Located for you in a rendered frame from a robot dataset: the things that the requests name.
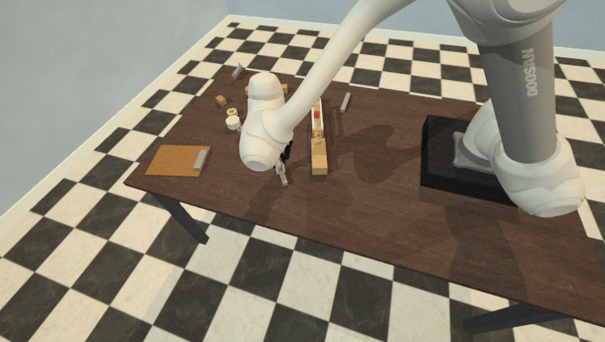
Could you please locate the cream short cylinder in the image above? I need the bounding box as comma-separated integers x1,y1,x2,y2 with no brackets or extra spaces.
226,116,241,130

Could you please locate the brown clipboard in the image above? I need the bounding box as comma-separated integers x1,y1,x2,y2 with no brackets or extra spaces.
145,145,210,177

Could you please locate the small brown cube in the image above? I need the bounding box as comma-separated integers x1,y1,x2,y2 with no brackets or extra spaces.
215,95,227,106

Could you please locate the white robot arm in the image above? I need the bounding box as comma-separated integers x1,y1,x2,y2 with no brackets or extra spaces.
239,0,586,217

